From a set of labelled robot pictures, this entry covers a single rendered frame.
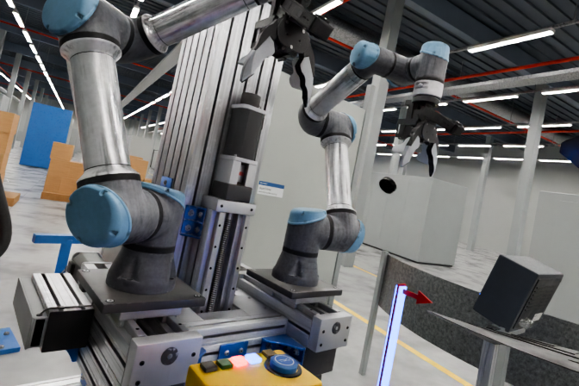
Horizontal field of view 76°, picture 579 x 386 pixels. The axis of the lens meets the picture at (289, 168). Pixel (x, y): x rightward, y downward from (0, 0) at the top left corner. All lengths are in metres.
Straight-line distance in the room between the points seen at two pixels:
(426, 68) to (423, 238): 9.37
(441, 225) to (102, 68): 10.31
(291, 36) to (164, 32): 0.37
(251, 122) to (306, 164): 1.41
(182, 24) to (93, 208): 0.46
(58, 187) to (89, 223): 8.74
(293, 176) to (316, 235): 1.26
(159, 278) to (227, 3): 0.63
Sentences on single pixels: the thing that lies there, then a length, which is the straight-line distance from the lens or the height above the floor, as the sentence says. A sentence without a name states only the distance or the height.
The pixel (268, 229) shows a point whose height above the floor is 1.03.
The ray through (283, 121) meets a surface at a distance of 2.32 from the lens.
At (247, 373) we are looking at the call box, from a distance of 0.57.
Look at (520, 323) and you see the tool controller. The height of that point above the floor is 1.08.
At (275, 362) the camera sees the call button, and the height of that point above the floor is 1.08.
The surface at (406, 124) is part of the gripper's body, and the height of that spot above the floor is 1.55.
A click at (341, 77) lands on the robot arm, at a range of 1.16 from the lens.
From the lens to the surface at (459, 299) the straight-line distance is 2.51.
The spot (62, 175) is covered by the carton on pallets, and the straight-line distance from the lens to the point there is 9.44.
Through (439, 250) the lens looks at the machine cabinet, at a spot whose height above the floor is 0.42.
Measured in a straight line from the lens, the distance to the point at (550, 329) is 2.39.
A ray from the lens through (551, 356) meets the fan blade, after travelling 0.62.
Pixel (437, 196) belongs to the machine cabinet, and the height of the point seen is 1.80.
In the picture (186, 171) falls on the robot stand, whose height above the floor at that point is 1.31.
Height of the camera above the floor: 1.33
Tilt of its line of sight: 2 degrees up
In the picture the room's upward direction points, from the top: 12 degrees clockwise
